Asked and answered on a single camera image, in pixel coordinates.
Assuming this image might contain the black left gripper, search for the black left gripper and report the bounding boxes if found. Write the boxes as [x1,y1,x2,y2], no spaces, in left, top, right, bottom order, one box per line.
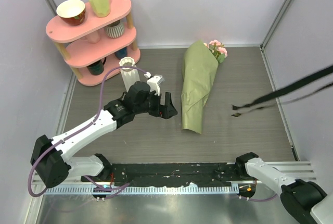
[134,89,177,119]

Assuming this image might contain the black ribbon gold lettering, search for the black ribbon gold lettering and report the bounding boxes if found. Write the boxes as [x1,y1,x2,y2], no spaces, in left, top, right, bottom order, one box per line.
[232,65,332,117]

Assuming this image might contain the pink flower stems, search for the pink flower stems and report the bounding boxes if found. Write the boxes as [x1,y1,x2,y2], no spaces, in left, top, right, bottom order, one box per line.
[204,40,228,63]

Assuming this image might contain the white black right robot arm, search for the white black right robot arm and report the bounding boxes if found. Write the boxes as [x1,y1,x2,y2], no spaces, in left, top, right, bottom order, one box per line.
[235,152,332,223]

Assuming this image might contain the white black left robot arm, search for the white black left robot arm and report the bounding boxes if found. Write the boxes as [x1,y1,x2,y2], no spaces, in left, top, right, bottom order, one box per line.
[31,82,177,189]

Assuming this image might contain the white ribbed ceramic vase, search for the white ribbed ceramic vase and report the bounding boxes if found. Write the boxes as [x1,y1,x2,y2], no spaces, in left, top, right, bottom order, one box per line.
[119,57,140,92]

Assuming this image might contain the dark blue cup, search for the dark blue cup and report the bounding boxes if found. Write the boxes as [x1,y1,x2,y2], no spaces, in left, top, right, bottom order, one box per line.
[114,47,127,60]

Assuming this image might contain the dark green mug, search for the dark green mug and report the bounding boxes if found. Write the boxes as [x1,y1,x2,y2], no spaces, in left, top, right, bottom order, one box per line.
[87,58,106,76]

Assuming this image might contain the pink three-tier shelf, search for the pink three-tier shelf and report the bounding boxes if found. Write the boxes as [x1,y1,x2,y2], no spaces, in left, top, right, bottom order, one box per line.
[46,0,140,86]

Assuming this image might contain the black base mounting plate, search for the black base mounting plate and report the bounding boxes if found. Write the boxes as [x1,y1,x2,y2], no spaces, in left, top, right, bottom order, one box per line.
[91,163,255,188]

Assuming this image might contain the grey ribbed ceramic pot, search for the grey ribbed ceramic pot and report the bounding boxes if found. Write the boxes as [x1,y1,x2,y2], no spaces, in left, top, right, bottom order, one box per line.
[104,20,124,39]

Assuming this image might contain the pink cup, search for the pink cup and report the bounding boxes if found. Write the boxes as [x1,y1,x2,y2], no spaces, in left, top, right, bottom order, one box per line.
[81,30,101,44]

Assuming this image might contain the red bowl white inside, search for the red bowl white inside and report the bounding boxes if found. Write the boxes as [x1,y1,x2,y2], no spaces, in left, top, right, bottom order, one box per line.
[56,0,86,26]

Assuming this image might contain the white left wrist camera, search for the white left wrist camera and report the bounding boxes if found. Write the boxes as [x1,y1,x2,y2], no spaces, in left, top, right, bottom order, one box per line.
[144,72,164,96]

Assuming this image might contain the white slotted cable duct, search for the white slotted cable duct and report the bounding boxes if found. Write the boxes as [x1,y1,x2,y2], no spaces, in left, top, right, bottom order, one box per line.
[45,184,239,195]

